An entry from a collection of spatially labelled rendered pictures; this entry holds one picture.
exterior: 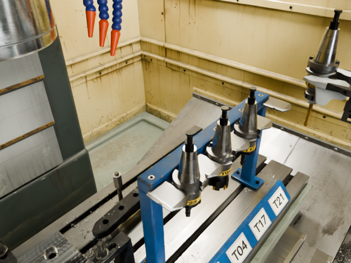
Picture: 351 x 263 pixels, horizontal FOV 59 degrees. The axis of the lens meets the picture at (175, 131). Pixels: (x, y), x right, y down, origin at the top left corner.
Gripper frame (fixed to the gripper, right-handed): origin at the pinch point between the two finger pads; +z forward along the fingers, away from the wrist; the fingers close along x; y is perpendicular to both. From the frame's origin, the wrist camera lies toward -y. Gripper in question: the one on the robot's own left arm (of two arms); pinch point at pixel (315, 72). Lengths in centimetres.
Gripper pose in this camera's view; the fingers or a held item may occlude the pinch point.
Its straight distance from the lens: 75.3
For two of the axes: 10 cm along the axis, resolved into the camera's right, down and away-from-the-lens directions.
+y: -0.1, 8.2, 5.8
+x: 6.6, -4.3, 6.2
